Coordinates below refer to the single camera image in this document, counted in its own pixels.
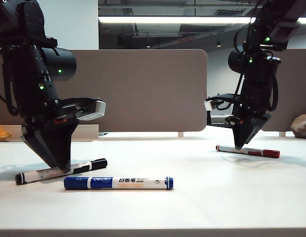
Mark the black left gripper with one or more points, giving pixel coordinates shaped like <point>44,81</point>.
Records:
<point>51,116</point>

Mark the wide brown desk partition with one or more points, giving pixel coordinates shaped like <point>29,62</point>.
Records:
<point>143,91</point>

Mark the orange object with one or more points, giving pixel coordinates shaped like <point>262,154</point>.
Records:
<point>1,133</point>

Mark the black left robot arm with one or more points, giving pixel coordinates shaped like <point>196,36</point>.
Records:
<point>32,74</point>

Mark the blue cap whiteboard marker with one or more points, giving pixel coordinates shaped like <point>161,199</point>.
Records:
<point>118,183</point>

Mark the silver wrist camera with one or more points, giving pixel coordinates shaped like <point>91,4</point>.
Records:
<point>95,109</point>
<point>210,104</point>

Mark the black right camera bracket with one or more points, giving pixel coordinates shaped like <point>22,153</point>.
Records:
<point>227,97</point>

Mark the narrow brown desk partition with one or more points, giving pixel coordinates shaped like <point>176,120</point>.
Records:
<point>293,89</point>

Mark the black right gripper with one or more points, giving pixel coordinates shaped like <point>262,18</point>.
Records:
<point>249,114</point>

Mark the black left camera bracket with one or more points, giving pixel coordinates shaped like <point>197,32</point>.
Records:
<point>76,101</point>

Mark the long ceiling light strip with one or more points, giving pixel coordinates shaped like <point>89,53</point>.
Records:
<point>167,20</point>

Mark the red cap whiteboard marker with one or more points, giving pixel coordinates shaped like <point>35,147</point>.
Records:
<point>256,151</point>

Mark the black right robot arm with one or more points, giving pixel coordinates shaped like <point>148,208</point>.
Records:
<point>259,74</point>

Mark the black cap whiteboard marker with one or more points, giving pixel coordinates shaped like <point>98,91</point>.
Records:
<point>29,175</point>

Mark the white partition foot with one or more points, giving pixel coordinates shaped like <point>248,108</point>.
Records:
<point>180,134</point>
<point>282,134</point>

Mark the brown crumpled object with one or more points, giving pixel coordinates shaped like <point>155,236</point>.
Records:
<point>301,126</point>

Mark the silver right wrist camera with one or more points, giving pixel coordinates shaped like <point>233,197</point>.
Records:
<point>210,104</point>

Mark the black camera bracket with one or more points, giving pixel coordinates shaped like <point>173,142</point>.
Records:
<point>76,101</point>
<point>227,97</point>

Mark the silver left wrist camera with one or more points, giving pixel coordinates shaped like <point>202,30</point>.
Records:
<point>95,109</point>

